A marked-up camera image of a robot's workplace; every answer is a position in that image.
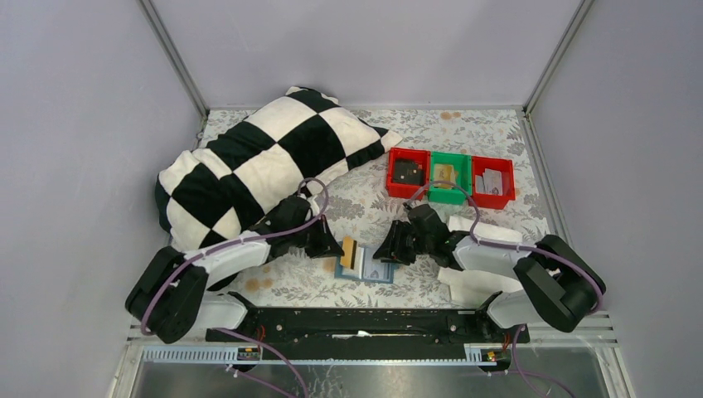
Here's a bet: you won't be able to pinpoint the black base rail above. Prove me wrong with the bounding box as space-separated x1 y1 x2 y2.
235 307 517 361

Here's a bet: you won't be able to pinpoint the purple cable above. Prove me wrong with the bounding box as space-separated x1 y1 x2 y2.
139 177 330 337
403 180 605 314

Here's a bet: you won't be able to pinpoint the black white checkered pillow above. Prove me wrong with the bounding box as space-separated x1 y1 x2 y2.
154 86 401 250

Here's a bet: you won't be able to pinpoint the red plastic bin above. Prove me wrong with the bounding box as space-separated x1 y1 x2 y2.
472 156 516 210
385 147 431 199

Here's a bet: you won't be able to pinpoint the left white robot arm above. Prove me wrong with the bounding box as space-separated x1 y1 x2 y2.
125 195 344 343

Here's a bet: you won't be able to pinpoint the blue card holder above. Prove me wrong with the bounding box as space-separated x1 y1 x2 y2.
334 245 400 284

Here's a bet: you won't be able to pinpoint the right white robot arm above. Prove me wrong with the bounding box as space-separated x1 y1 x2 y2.
373 204 606 342

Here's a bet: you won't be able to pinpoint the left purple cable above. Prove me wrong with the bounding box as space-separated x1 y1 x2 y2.
139 177 330 337

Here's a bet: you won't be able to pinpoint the left red plastic bin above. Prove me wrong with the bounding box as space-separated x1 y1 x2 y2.
385 147 431 199

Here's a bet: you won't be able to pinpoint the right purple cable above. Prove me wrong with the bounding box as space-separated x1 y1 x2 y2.
403 180 605 314

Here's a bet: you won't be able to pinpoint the grey slotted cable duct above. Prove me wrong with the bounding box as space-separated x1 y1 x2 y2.
143 344 511 367

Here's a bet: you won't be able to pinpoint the black cards in bin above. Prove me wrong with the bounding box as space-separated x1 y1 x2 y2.
391 158 424 186

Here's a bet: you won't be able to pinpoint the green plastic bin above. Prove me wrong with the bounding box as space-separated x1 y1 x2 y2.
428 152 472 206

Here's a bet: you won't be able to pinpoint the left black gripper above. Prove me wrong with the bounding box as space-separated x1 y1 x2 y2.
289 214 345 258

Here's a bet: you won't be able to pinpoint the floral table cloth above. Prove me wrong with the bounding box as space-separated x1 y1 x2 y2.
225 109 551 308

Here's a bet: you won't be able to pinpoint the white folded towel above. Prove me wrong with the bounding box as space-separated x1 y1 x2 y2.
438 222 523 308

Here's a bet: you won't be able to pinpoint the right red plastic bin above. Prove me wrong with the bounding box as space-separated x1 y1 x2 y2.
472 156 516 210

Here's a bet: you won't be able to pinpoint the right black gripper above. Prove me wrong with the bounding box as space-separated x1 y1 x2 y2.
372 220 433 266

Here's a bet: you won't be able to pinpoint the white cards in bin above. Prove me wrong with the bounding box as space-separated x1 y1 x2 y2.
475 169 503 196

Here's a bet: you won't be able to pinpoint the gold cards in bin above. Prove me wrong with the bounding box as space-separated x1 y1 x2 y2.
433 163 458 190

